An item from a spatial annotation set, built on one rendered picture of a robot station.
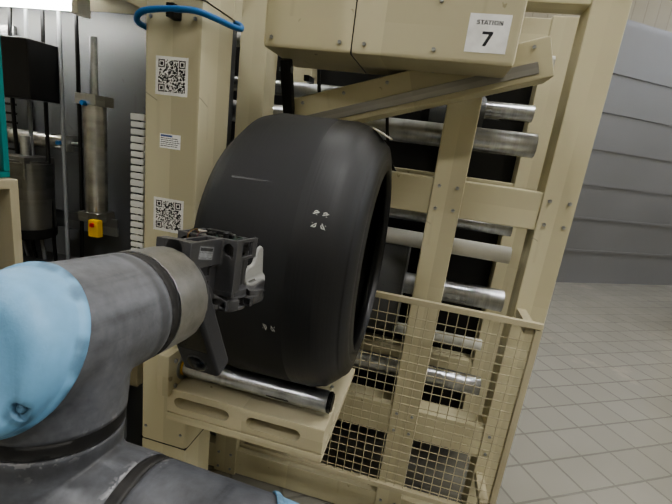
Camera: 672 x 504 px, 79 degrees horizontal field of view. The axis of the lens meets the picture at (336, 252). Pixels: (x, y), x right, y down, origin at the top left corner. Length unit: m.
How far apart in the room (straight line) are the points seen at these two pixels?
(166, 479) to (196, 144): 0.73
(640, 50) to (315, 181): 6.21
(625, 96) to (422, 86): 5.49
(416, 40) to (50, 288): 0.95
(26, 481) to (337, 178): 0.53
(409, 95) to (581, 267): 5.67
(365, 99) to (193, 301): 0.95
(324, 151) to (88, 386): 0.53
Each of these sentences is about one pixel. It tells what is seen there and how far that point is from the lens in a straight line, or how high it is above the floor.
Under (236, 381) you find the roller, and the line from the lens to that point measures 0.94.
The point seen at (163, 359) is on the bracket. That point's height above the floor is 0.94.
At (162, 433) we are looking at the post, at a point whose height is 0.65.
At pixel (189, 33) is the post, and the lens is 0.96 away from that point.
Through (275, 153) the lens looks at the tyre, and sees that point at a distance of 0.73.
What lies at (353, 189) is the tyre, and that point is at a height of 1.35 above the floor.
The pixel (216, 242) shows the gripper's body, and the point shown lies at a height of 1.30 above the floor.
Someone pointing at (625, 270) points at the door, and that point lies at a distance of 7.33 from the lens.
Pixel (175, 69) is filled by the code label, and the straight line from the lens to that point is 0.97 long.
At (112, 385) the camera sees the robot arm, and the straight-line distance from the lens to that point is 0.31.
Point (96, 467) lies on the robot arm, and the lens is 0.33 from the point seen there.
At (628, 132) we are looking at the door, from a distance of 6.70.
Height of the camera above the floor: 1.41
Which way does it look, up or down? 14 degrees down
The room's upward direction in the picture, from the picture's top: 7 degrees clockwise
